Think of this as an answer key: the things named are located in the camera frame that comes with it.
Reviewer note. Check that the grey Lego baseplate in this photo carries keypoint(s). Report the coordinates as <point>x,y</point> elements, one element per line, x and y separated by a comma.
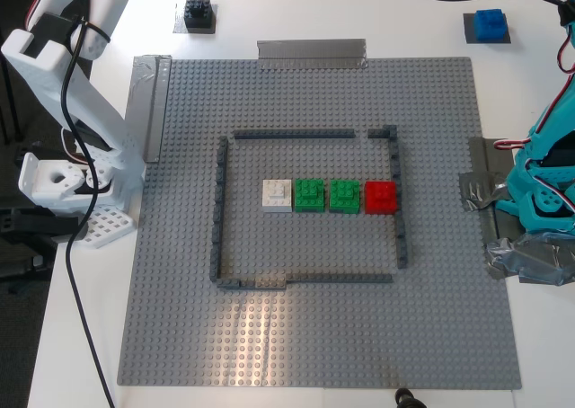
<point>314,336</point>

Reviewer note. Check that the small black knob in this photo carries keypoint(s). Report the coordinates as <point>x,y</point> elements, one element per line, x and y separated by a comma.
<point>406,399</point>

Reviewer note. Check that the black Lego cube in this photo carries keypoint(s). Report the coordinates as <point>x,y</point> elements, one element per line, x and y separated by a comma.
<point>199,13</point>

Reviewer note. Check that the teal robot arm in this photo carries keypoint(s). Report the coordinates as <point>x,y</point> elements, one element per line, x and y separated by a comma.
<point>545,174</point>

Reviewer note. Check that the red Lego cube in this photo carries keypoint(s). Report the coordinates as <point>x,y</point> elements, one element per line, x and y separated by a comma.
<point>382,197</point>

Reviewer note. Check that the long grey duct tape strip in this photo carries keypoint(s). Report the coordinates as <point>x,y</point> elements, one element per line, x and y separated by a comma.
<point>153,111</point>

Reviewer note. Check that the flat grey duct tape strip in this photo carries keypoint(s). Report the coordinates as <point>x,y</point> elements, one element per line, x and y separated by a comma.
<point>483,156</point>

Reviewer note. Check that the dark grey brick strip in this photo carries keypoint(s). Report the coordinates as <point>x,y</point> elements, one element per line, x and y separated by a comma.
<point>251,284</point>

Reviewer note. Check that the white arm base mount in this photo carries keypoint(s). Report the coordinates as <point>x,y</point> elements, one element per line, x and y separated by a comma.
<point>49,183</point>

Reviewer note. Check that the ribbed grey tape strip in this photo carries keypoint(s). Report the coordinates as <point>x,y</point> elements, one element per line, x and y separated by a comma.
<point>312,54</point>

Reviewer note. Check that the white Lego cube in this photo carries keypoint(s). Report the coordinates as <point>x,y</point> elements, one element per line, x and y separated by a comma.
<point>276,197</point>

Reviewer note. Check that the green Lego cube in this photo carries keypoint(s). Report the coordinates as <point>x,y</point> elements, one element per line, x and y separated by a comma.
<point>345,196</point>
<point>310,196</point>

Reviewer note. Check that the crumpled grey tape wad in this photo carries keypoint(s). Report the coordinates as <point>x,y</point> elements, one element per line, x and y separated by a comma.
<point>525,259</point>

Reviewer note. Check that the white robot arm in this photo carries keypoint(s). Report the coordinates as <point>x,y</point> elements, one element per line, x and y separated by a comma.
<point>76,93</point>

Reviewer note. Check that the black table clamp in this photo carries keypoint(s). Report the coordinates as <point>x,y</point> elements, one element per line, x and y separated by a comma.
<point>31,224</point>

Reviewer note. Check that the dark grey square patch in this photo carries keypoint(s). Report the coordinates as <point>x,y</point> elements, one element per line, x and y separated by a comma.
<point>179,27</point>
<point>469,32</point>

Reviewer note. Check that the blue Lego cube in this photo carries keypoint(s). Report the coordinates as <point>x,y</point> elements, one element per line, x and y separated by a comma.
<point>491,25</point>

